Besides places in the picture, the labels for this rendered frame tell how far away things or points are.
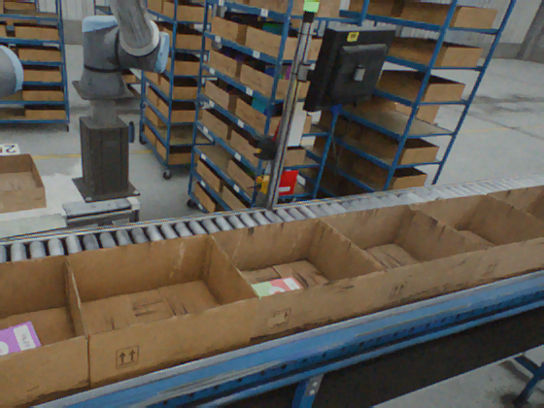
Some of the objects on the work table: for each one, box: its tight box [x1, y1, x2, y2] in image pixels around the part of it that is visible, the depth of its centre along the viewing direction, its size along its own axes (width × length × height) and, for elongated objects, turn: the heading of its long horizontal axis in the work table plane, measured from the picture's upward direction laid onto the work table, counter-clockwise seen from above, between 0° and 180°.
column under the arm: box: [71, 115, 140, 203], centre depth 195 cm, size 26×26×33 cm
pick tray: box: [0, 153, 47, 215], centre depth 187 cm, size 28×38×10 cm
